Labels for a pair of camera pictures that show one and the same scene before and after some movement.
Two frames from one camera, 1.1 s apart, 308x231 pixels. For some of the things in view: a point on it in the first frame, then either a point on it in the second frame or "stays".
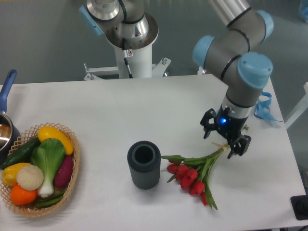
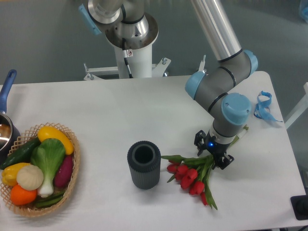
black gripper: [229, 126] → [217, 150]
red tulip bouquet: [195, 173] stays
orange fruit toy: [21, 197] stays
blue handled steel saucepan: [9, 132] stays
